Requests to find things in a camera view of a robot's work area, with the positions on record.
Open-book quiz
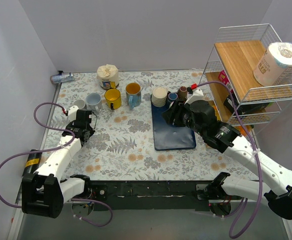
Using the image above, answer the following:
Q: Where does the black green package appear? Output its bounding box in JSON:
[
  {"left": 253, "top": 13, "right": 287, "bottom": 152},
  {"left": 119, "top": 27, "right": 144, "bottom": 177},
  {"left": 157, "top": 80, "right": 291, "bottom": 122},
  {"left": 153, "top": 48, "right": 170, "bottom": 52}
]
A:
[{"left": 223, "top": 93, "right": 269, "bottom": 115}]

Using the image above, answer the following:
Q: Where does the cream upside-down mug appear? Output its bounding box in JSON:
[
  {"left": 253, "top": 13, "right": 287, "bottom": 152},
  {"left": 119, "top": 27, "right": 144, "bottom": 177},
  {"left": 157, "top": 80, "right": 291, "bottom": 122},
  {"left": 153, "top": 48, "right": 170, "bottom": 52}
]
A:
[{"left": 151, "top": 87, "right": 168, "bottom": 107}]

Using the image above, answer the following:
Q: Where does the dark blue small mug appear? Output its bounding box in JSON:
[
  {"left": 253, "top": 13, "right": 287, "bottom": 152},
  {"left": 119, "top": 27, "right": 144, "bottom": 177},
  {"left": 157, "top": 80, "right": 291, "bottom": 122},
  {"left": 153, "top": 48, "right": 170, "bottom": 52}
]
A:
[{"left": 166, "top": 92, "right": 178, "bottom": 104}]

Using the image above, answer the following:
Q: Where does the pink box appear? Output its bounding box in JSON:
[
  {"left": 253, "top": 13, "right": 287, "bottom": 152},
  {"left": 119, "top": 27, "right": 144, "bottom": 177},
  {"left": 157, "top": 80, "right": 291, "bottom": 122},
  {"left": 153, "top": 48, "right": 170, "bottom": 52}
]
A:
[{"left": 218, "top": 70, "right": 233, "bottom": 92}]

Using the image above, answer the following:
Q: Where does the orange box front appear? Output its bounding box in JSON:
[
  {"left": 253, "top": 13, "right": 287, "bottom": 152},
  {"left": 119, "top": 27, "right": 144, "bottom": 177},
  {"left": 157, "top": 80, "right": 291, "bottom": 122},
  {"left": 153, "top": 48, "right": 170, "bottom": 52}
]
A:
[{"left": 235, "top": 124, "right": 254, "bottom": 136}]

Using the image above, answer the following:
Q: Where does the plastic bottle in corner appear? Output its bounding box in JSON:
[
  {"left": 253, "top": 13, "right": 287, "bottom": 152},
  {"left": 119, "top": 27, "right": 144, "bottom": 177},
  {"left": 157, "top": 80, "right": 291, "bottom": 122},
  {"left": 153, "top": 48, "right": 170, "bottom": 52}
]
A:
[{"left": 50, "top": 72, "right": 75, "bottom": 84}]

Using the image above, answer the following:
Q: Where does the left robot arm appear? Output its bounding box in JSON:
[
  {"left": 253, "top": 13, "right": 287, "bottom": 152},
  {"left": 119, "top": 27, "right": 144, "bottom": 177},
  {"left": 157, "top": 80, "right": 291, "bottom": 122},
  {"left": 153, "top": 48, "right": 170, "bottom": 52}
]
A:
[{"left": 22, "top": 109, "right": 95, "bottom": 218}]

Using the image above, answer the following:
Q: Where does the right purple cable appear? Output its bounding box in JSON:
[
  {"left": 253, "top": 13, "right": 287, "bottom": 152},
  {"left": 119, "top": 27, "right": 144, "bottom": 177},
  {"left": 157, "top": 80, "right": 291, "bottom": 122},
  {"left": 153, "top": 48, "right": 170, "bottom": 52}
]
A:
[{"left": 189, "top": 81, "right": 264, "bottom": 239}]

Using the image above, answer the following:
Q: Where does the wrapped toilet paper roll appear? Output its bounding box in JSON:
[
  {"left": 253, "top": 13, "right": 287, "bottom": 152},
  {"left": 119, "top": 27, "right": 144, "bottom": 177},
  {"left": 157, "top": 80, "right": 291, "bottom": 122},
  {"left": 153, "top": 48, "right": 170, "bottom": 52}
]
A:
[{"left": 253, "top": 42, "right": 292, "bottom": 87}]

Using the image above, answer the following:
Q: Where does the grey white mug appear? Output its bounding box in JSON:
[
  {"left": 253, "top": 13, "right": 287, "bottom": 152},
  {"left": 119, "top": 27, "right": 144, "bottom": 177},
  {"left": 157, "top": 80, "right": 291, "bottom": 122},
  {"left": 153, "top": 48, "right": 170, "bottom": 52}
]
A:
[{"left": 73, "top": 99, "right": 86, "bottom": 110}]

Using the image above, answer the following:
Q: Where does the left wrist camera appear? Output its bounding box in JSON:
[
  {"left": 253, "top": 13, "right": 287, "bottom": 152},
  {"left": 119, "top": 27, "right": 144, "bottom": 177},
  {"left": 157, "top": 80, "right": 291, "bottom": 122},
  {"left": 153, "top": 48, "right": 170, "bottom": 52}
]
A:
[{"left": 68, "top": 105, "right": 79, "bottom": 122}]

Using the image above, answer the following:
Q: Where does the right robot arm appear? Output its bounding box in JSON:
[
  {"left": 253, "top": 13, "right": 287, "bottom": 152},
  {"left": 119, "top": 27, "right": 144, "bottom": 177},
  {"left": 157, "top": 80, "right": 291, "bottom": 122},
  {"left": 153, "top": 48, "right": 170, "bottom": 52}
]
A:
[{"left": 162, "top": 100, "right": 292, "bottom": 220}]

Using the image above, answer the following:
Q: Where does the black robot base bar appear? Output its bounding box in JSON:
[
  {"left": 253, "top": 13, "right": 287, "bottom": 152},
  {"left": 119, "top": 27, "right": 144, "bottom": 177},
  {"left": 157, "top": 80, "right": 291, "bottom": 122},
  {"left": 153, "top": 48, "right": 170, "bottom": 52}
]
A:
[{"left": 63, "top": 179, "right": 244, "bottom": 212}]

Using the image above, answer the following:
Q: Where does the dark blue tray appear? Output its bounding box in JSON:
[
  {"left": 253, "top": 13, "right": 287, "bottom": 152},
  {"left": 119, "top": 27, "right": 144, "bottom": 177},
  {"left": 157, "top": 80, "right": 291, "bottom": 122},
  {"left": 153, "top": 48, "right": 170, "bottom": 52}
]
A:
[{"left": 151, "top": 104, "right": 196, "bottom": 151}]

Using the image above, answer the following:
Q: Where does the white wire shelf rack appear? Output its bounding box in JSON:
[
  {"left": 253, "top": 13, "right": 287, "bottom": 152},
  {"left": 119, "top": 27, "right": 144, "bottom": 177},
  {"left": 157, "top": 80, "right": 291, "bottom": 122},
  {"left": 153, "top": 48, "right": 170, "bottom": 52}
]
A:
[{"left": 200, "top": 23, "right": 292, "bottom": 126}]

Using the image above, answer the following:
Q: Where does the light blue patterned mug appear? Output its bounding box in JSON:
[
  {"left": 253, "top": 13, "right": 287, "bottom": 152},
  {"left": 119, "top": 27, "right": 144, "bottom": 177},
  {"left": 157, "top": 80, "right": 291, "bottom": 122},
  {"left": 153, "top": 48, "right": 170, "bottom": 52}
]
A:
[{"left": 125, "top": 82, "right": 141, "bottom": 110}]

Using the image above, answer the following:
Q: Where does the orange yellow box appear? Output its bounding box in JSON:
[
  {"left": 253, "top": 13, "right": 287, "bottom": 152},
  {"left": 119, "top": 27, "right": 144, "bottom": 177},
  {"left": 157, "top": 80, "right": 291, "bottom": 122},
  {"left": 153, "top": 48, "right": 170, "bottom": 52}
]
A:
[{"left": 212, "top": 105, "right": 221, "bottom": 121}]

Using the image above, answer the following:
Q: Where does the grey blue mug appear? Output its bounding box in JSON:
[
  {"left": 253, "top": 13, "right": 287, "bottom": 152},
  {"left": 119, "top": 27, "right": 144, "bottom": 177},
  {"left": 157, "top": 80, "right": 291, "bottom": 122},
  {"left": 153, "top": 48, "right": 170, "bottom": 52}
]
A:
[{"left": 86, "top": 92, "right": 103, "bottom": 112}]

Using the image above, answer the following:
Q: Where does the black can yellow label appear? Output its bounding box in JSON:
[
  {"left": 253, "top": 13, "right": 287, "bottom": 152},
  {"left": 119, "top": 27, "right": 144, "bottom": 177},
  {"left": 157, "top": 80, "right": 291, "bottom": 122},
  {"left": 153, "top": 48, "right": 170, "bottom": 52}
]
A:
[{"left": 22, "top": 149, "right": 42, "bottom": 177}]

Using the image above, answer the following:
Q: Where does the yellow mug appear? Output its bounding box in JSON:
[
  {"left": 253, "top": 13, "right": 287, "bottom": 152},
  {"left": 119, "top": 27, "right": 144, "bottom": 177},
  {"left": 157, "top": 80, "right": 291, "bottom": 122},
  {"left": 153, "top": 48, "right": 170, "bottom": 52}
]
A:
[{"left": 104, "top": 88, "right": 122, "bottom": 110}]

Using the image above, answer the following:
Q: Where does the brown mug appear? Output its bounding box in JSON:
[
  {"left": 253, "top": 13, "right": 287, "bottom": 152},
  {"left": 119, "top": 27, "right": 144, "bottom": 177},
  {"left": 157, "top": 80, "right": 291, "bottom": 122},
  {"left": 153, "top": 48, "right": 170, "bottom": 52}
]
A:
[{"left": 177, "top": 86, "right": 188, "bottom": 101}]

